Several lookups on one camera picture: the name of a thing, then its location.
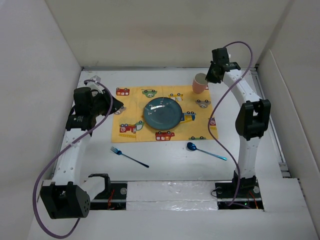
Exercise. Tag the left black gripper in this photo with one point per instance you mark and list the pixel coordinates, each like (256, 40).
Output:
(105, 96)

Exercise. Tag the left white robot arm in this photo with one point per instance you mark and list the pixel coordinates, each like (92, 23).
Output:
(67, 196)

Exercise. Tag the yellow cartoon vehicle cloth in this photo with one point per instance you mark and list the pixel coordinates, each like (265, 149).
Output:
(197, 123)

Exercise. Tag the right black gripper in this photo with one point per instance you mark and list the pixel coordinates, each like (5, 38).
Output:
(210, 77)

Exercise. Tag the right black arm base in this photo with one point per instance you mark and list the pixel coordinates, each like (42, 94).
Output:
(238, 193)

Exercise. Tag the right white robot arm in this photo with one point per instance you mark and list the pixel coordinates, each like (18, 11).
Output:
(253, 118)

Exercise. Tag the teal ceramic plate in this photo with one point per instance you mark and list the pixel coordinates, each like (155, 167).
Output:
(162, 113)

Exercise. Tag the white foam front block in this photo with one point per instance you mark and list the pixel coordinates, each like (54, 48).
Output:
(171, 196)

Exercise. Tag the pink ceramic mug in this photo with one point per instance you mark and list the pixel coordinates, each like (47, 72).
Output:
(199, 83)

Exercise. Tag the blue metal fork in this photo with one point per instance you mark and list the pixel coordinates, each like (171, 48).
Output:
(120, 153)

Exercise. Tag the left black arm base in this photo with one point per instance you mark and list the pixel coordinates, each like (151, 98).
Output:
(113, 200)

